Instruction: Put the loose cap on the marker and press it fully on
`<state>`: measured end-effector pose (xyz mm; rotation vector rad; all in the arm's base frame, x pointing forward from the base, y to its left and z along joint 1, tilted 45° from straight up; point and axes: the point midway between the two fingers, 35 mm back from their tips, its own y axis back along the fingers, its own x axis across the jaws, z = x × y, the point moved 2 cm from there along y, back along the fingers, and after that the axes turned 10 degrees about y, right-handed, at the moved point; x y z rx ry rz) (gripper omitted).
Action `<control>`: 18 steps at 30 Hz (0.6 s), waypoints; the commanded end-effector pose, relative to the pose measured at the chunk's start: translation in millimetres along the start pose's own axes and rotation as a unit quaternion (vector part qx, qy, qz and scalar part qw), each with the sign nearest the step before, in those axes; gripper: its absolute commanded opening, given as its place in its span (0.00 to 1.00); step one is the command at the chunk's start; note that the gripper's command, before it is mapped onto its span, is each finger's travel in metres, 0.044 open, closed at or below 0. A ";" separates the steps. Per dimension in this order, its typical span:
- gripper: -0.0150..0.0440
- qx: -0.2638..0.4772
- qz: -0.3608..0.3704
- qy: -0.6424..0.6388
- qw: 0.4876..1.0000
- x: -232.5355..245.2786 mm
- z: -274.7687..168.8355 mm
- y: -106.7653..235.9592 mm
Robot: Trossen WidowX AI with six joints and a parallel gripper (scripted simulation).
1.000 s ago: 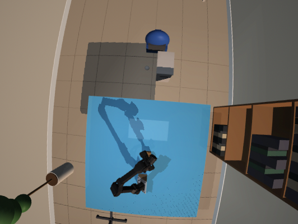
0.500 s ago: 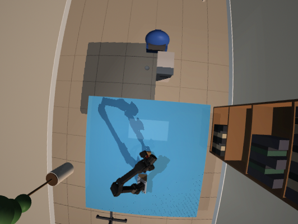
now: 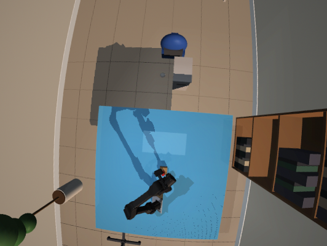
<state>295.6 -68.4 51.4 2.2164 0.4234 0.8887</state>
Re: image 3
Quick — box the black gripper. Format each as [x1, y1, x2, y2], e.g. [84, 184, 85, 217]
[154, 168, 171, 193]

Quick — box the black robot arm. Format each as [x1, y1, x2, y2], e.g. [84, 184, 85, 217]
[124, 173, 176, 220]

